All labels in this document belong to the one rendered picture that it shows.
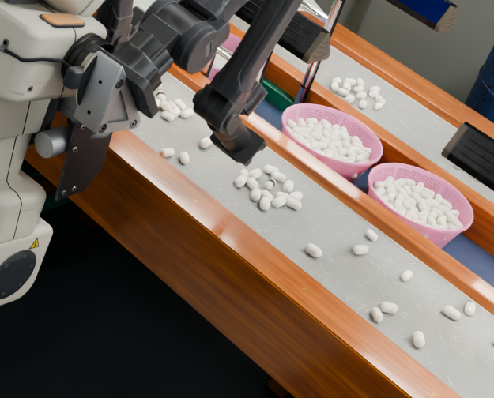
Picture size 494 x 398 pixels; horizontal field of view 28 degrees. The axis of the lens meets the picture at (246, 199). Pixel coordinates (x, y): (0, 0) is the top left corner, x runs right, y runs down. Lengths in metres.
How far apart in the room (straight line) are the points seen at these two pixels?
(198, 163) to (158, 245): 0.24
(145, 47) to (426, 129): 1.43
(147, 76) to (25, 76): 0.17
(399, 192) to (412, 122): 0.40
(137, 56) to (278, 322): 0.68
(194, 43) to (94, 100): 0.17
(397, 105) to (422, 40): 1.88
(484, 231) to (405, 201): 0.22
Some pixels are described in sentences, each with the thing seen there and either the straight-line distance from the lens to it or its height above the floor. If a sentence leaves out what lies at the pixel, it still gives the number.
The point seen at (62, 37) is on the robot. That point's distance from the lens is 1.46.
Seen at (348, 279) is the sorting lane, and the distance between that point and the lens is 2.04.
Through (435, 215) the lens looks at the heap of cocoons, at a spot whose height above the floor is 0.74.
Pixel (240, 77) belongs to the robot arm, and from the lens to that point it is 1.79.
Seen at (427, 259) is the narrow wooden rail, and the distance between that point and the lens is 2.19.
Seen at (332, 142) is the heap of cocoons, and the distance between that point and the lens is 2.49.
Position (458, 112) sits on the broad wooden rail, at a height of 0.77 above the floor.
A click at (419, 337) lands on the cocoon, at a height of 0.76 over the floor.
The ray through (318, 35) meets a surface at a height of 1.10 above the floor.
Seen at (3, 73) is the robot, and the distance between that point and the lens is 1.47.
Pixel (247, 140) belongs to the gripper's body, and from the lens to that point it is 1.95.
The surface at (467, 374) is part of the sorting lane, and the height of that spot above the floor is 0.74.
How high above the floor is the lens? 1.86
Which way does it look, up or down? 32 degrees down
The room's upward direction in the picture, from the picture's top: 21 degrees clockwise
